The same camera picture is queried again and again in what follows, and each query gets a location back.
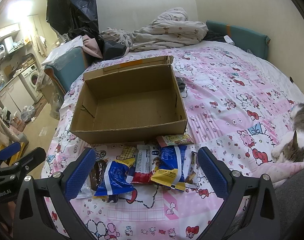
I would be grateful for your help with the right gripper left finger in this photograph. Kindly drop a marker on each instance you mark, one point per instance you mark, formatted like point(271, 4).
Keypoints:
point(32, 219)

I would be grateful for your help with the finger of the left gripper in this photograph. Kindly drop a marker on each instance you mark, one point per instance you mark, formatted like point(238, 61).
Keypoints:
point(9, 151)

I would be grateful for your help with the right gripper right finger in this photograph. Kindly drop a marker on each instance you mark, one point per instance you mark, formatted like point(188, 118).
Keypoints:
point(249, 209)

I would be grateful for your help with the dark chocolate clear packet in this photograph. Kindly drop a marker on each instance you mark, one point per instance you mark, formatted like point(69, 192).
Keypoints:
point(97, 174)

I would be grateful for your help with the blue yellow snack bag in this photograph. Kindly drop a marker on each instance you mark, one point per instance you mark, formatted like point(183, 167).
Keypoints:
point(170, 171)
point(114, 180)

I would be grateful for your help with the pompompurin yellow snack packet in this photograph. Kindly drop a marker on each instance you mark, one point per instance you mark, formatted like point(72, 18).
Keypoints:
point(174, 140)

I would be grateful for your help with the yellow checkered wafer packet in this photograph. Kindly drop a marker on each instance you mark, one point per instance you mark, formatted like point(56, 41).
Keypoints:
point(127, 152)

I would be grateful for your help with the red white snack bar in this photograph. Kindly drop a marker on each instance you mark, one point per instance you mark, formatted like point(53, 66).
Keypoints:
point(147, 162)

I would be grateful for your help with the brown chocolate bar wrapper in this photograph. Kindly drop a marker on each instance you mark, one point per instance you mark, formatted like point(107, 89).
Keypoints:
point(191, 180)

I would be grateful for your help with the white plastic bag on floor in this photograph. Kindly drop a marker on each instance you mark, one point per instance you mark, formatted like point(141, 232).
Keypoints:
point(28, 113)

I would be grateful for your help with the grey white cat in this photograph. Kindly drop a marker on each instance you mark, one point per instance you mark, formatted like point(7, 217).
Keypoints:
point(291, 146)

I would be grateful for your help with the white washing machine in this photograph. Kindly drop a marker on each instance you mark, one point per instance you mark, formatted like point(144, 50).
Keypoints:
point(29, 78)

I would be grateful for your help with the teal side cushion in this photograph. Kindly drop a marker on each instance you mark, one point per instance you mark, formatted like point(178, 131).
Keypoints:
point(67, 68)

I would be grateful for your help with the pink cartoon bed sheet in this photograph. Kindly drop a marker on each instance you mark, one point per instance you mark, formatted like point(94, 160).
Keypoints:
point(238, 106)

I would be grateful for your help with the pink garment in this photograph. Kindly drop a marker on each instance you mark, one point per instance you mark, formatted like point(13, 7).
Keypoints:
point(91, 47)

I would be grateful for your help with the grey sock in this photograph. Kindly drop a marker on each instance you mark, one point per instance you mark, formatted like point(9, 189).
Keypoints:
point(181, 84)

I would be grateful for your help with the brown cardboard box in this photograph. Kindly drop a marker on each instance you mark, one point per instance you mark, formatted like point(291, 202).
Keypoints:
point(130, 101)

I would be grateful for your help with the black plastic bag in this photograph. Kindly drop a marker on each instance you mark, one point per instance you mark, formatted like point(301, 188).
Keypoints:
point(78, 18)

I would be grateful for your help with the teal headboard cushion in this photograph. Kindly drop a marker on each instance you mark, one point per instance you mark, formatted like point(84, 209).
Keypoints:
point(243, 38)

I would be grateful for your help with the crumpled beige blanket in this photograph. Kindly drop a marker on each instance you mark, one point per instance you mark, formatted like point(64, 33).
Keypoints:
point(171, 29)

